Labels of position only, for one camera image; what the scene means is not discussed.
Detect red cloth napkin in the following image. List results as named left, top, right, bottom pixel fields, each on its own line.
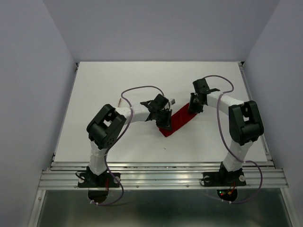
left=159, top=103, right=197, bottom=137

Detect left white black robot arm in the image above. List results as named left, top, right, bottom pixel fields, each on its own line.
left=78, top=94, right=175, bottom=188

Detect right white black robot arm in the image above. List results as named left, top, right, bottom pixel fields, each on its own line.
left=188, top=78, right=264, bottom=186

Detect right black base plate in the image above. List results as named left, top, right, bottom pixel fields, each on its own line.
left=201, top=171, right=246, bottom=187

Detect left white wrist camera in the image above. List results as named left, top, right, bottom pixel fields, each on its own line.
left=169, top=99, right=176, bottom=105

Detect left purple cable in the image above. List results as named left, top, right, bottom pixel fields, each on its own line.
left=90, top=85, right=166, bottom=206

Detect aluminium mounting rail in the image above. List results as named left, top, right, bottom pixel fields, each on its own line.
left=38, top=160, right=288, bottom=191

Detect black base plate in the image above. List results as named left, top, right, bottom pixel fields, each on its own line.
left=75, top=172, right=119, bottom=188
left=201, top=171, right=246, bottom=187

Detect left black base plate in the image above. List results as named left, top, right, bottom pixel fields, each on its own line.
left=75, top=172, right=119, bottom=188

